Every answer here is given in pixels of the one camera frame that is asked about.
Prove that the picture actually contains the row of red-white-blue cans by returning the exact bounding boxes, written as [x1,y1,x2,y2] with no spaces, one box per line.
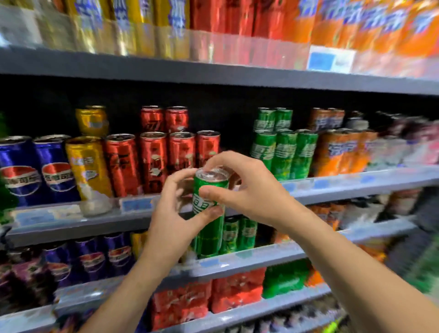
[374,111,439,165]

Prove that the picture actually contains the blue drink multipack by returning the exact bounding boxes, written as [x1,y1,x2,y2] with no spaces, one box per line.
[51,308,100,333]

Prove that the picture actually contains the orange drink multipack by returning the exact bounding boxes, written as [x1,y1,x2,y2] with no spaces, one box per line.
[305,269,325,288]
[356,238,391,263]

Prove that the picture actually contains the person's right forearm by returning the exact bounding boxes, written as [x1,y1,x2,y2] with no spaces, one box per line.
[284,214,439,333]

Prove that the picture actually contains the green drink multipack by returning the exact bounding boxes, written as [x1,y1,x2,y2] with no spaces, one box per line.
[262,259,311,299]

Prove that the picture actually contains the slim yellow soda can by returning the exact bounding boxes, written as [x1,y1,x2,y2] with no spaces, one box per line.
[130,231,149,261]

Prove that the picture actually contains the cluster of green plastic bottles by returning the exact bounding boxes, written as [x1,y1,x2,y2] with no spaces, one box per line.
[0,111,20,226]

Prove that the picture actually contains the red soda can figure print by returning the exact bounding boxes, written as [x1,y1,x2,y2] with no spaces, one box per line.
[167,131,196,172]
[139,131,169,194]
[164,106,189,134]
[196,130,221,169]

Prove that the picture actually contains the red drink multipack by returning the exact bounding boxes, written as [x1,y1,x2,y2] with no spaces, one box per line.
[211,267,268,315]
[150,281,213,332]

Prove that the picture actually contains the person's right hand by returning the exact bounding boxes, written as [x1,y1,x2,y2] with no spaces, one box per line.
[198,150,309,236]

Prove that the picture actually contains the red soda can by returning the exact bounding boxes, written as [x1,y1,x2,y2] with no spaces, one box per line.
[225,0,256,66]
[104,134,143,198]
[253,0,289,68]
[140,105,165,133]
[189,0,227,64]

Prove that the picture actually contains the orange soda can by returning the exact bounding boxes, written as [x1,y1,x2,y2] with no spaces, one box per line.
[337,129,363,175]
[308,203,331,224]
[311,130,350,177]
[310,0,347,48]
[284,0,318,69]
[337,0,375,52]
[397,0,439,59]
[370,0,405,55]
[327,108,345,130]
[326,202,347,231]
[349,130,380,173]
[308,108,332,132]

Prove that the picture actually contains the blue soda can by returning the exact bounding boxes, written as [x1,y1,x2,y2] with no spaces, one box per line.
[0,135,43,208]
[102,232,135,277]
[33,134,81,204]
[41,242,75,289]
[74,236,109,284]

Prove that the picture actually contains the grey metal shelf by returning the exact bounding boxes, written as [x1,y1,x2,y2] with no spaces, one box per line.
[0,20,439,333]

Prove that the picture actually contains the person's left hand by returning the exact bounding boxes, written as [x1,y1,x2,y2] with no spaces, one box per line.
[142,168,224,272]

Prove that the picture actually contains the row of yellow cans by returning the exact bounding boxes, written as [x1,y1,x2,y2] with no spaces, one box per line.
[0,0,191,61]

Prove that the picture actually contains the rows of large green bottles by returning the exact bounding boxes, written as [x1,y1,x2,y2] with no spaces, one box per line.
[401,236,439,295]

